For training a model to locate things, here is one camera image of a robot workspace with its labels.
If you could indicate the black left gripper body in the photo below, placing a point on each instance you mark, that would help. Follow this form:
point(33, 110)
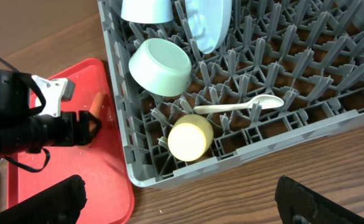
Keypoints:
point(34, 133)

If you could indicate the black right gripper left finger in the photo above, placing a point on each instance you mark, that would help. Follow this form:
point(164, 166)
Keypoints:
point(61, 203)

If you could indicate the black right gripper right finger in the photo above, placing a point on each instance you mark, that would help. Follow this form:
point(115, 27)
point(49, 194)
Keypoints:
point(297, 203)

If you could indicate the orange carrot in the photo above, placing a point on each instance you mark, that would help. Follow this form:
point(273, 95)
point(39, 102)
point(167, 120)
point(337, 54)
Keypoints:
point(95, 108)

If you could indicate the white plastic spoon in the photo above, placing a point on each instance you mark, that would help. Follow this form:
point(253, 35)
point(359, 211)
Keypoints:
point(265, 101)

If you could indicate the yellow cup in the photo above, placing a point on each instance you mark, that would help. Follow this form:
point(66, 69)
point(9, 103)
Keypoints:
point(190, 138)

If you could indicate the green bowl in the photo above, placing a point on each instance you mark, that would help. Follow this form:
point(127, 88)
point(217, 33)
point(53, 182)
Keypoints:
point(161, 67)

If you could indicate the light blue bowl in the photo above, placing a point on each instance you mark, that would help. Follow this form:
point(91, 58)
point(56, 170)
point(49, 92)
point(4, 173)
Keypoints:
point(147, 11)

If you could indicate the light blue plate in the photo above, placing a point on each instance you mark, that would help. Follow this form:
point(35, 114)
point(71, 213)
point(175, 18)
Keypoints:
point(209, 21)

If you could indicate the grey dishwasher rack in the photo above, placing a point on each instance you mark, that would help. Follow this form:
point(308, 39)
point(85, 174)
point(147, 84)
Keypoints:
point(309, 53)

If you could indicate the red serving tray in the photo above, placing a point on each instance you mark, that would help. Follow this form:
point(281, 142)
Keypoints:
point(109, 192)

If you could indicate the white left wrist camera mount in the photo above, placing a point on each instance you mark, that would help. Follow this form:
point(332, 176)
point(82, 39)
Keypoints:
point(55, 91)

